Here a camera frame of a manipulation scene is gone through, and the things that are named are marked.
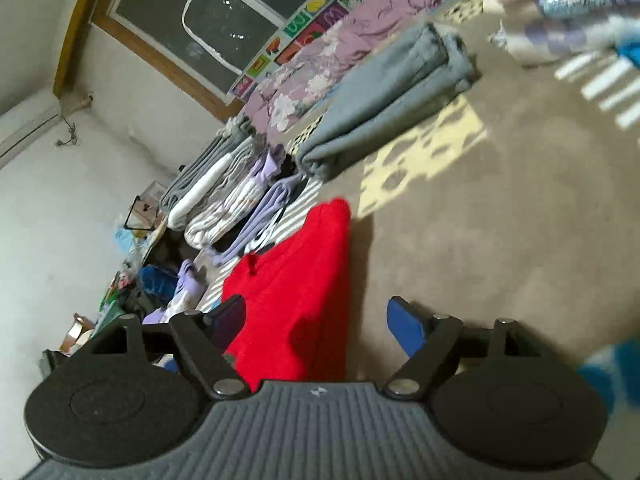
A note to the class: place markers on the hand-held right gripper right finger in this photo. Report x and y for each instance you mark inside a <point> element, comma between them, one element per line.
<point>406,327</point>

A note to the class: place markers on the dark blue cloth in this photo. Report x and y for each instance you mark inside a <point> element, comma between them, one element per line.
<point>157,282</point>

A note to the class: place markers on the pastel patterned cloth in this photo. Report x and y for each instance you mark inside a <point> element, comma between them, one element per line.
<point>565,25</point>

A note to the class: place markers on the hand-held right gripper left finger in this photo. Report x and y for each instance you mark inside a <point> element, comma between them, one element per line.
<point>227,317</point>

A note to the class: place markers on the bright blue cloth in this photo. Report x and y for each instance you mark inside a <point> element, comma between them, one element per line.
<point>612,375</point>

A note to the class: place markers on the grey white striped cloth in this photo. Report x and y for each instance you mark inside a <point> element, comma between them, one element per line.
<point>295,210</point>

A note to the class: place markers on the lavender folded garment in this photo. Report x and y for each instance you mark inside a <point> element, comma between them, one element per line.
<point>272,200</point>

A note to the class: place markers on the purple floral quilt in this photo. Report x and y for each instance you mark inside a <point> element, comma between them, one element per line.
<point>350,30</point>

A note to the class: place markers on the small lavender garment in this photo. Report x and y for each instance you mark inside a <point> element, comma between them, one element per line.
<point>185,290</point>

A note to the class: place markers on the white air conditioner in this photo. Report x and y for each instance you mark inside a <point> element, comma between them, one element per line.
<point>25,130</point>

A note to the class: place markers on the window with wooden frame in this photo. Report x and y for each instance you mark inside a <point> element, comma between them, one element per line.
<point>240,5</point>

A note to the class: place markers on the grey folded garment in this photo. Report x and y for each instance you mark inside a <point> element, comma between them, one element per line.
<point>200,170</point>

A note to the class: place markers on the colourful picture mat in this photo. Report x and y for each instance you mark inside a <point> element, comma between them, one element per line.
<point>300,22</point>

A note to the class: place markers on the red garment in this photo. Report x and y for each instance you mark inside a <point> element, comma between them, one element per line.
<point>295,285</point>

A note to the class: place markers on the grey folded pants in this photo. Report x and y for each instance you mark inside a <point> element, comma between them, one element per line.
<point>385,100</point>

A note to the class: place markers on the white floral folded garment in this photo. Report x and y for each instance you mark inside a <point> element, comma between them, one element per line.
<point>225,210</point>

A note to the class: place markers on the beige patterned blanket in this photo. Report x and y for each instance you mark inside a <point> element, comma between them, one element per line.
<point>475,220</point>

